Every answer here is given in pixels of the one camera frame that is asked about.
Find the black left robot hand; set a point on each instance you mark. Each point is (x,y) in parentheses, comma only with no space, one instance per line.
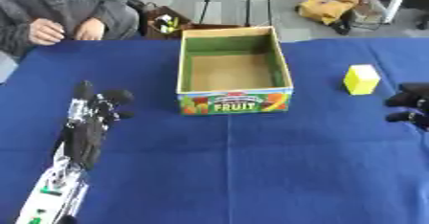
(89,129)

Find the person's right hand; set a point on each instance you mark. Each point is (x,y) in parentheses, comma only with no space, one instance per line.
(44,32)

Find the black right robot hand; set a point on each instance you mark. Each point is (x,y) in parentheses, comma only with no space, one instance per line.
(412,106)

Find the person's left hand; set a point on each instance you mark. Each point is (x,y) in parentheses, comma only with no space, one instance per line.
(90,30)

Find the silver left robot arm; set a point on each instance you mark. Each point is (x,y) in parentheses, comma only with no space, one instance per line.
(56,189)

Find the tan cardboard box green inside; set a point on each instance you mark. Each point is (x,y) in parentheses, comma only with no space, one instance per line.
(234,71)

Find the person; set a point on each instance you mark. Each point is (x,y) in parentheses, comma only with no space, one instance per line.
(61,9)

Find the yellow rectangular block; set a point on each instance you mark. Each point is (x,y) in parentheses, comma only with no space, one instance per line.
(362,79)

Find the brown bag with items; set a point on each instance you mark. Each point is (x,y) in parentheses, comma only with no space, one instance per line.
(165,23)

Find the yellow bag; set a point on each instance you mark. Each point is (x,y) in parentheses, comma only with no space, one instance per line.
(325,8)

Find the black tripod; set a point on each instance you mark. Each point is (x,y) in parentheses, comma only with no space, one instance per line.
(246,1)

